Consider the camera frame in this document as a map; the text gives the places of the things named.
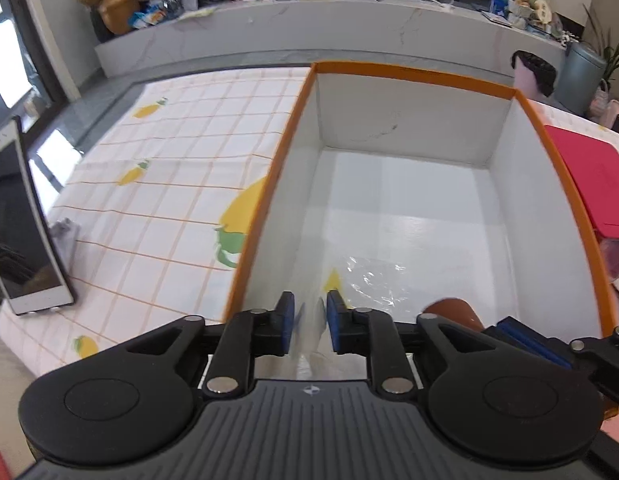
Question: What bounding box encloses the marble TV console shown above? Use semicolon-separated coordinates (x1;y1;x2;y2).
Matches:
96;0;564;77

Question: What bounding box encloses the white smartphone on stand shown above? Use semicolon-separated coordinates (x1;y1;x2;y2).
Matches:
0;117;78;315

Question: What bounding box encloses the orange white cardboard box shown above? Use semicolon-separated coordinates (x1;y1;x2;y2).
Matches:
226;61;619;379

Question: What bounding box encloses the pink space heater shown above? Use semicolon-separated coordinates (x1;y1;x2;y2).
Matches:
599;100;619;133

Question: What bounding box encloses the potted green plant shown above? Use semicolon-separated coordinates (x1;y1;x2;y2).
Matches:
584;9;619;91

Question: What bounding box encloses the brown round object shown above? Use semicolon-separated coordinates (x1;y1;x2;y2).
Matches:
423;298;484;332

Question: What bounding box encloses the grey-blue pedal bin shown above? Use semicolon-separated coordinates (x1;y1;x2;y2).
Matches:
553;42;607;115

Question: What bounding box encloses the pink trash bin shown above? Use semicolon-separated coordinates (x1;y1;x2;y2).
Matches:
510;50;557;101

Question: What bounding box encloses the clear plastic bag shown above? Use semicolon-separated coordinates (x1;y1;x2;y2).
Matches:
293;256;424;380

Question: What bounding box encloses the lemon pattern checked tablecloth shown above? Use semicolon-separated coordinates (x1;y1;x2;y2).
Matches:
0;65;619;378

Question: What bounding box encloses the golden vase with dried flowers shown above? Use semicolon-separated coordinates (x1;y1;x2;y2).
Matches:
76;0;140;42

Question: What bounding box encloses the red box lid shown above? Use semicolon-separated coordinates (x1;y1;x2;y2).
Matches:
546;126;619;240

